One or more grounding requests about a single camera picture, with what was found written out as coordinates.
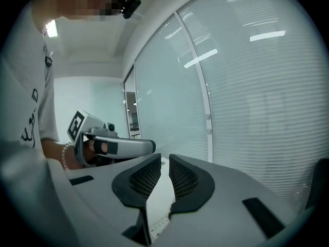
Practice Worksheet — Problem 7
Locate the white printed t-shirt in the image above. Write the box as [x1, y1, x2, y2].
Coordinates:
[0, 1, 60, 164]

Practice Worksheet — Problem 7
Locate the person's head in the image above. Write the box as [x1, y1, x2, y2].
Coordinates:
[32, 0, 128, 34]

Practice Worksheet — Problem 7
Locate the silver bead bracelet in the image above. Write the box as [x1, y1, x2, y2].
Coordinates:
[61, 142, 75, 171]

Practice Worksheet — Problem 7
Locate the glass door with frame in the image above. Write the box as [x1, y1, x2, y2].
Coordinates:
[124, 67, 142, 140]

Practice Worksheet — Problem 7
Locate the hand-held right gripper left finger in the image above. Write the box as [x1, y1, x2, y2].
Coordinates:
[47, 153, 162, 247]

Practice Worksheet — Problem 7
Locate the glass partition with blinds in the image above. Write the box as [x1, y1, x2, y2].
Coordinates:
[133, 0, 327, 213]

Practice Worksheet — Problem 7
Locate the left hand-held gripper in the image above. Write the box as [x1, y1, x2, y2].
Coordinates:
[66, 109, 157, 168]

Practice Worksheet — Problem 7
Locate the rectangular ceiling light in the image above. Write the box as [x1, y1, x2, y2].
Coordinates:
[45, 19, 59, 38]

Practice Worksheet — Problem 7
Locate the person's left forearm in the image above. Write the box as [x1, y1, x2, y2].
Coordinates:
[41, 138, 86, 171]

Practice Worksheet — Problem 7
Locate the black head-worn camera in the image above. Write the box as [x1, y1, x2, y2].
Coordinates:
[120, 0, 142, 20]

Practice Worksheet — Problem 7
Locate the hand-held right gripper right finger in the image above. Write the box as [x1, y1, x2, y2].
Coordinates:
[153, 153, 317, 247]

